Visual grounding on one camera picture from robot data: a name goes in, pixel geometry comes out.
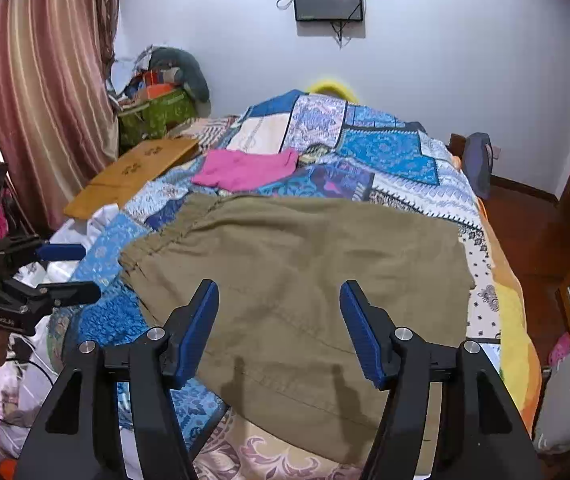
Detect pink folded garment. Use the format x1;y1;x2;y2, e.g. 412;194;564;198
192;148;298;192

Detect wooden lap table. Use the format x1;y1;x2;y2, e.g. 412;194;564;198
64;136;198;220

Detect yellow orange bed sheet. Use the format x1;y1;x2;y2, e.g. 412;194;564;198
477;198;542;434

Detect striped pink curtain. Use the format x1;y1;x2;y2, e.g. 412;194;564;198
0;0;119;232

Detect yellow pillow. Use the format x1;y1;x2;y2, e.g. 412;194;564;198
307;79;360;104

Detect green patterned bag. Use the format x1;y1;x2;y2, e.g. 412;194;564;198
118;89;197;148

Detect blue patchwork bedspread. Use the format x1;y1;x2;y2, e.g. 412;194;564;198
46;90;501;479

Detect dark blue backpack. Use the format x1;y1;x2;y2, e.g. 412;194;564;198
462;132;494;200

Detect olive green pants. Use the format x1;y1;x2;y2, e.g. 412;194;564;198
120;194;474;466

